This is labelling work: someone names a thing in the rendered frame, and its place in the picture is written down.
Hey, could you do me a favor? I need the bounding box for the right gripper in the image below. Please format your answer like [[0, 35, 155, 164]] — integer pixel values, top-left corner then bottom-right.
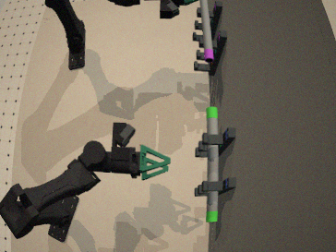
[[109, 145, 171, 180]]

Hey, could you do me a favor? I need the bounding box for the beige wall panel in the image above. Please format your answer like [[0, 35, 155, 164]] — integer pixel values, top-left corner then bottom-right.
[[208, 0, 336, 252]]

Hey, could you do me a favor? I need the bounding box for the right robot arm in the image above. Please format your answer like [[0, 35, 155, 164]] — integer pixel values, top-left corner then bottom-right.
[[0, 123, 136, 242]]

